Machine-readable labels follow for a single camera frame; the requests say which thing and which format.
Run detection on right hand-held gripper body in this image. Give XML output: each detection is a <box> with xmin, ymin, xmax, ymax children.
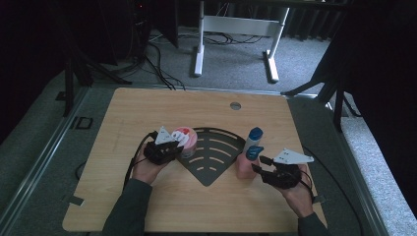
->
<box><xmin>265</xmin><ymin>147</ymin><xmax>315</xmax><ymax>190</ymax></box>

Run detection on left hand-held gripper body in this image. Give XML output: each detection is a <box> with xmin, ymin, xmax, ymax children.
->
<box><xmin>143</xmin><ymin>126</ymin><xmax>178</xmax><ymax>166</ymax></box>

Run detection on pink jar with lid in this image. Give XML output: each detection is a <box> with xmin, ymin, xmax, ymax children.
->
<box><xmin>171</xmin><ymin>126</ymin><xmax>199</xmax><ymax>159</ymax></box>

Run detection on pink bottle with blue pump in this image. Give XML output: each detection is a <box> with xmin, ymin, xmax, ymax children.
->
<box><xmin>235</xmin><ymin>146</ymin><xmax>265</xmax><ymax>180</ymax></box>

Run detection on white bottle with blue cap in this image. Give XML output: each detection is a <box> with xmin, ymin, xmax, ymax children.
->
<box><xmin>243</xmin><ymin>127</ymin><xmax>265</xmax><ymax>155</ymax></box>

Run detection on black slotted corner shelf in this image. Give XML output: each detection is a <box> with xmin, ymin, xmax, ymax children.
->
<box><xmin>178</xmin><ymin>127</ymin><xmax>247</xmax><ymax>187</ymax></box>

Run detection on person's left hand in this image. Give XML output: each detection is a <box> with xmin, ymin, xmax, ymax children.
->
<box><xmin>132</xmin><ymin>153</ymin><xmax>171</xmax><ymax>185</ymax></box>

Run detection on person's right hand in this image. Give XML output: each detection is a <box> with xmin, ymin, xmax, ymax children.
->
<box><xmin>276</xmin><ymin>163</ymin><xmax>314</xmax><ymax>218</ymax></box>

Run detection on black metal stand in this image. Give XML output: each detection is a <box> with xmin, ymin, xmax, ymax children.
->
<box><xmin>62</xmin><ymin>48</ymin><xmax>132</xmax><ymax>117</ymax></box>
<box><xmin>280</xmin><ymin>58</ymin><xmax>362</xmax><ymax>132</ymax></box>

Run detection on dark computer tower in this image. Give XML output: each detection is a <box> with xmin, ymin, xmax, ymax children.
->
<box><xmin>126</xmin><ymin>0</ymin><xmax>151</xmax><ymax>63</ymax></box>

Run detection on dark curtain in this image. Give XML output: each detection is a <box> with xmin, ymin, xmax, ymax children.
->
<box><xmin>337</xmin><ymin>0</ymin><xmax>417</xmax><ymax>207</ymax></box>
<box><xmin>0</xmin><ymin>0</ymin><xmax>70</xmax><ymax>146</ymax></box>

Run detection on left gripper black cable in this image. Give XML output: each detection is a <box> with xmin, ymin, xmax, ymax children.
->
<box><xmin>123</xmin><ymin>131</ymin><xmax>158</xmax><ymax>191</ymax></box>

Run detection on metal floor rail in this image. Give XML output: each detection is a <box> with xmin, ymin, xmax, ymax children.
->
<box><xmin>324</xmin><ymin>101</ymin><xmax>391</xmax><ymax>236</ymax></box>
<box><xmin>0</xmin><ymin>87</ymin><xmax>89</xmax><ymax>227</ymax></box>

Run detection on black rectangular floor bracket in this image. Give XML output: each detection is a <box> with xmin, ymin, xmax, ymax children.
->
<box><xmin>69</xmin><ymin>116</ymin><xmax>94</xmax><ymax>131</ymax></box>

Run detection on black floor cables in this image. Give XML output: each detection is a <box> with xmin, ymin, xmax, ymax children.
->
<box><xmin>144</xmin><ymin>29</ymin><xmax>265</xmax><ymax>91</ymax></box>

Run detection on white desk frame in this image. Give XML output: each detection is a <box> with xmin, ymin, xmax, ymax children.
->
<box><xmin>194</xmin><ymin>0</ymin><xmax>291</xmax><ymax>84</ymax></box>

